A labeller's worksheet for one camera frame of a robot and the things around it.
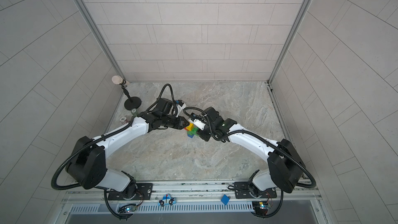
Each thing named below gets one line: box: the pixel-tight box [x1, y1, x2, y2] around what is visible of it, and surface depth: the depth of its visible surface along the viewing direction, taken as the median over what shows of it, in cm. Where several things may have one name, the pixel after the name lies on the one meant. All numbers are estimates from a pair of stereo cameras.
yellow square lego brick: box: [186, 121, 195, 132], surface depth 82 cm
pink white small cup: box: [119, 116, 129, 124], surface depth 91 cm
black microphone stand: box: [111, 75, 142, 111], surface depth 104 cm
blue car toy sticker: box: [158, 193, 177, 207], surface depth 69 cm
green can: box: [130, 107, 138, 117], surface depth 95 cm
